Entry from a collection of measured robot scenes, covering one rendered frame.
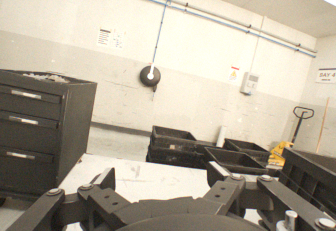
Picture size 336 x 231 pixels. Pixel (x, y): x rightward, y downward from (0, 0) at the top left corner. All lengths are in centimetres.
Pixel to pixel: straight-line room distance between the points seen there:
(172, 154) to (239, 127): 243
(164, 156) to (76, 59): 235
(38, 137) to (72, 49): 226
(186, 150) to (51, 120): 104
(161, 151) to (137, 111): 170
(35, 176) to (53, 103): 47
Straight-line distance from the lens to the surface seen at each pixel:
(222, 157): 151
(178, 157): 151
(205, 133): 343
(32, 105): 118
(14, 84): 119
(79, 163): 63
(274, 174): 191
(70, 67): 326
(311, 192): 45
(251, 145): 215
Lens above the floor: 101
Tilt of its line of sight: 7 degrees down
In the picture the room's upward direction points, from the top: 13 degrees clockwise
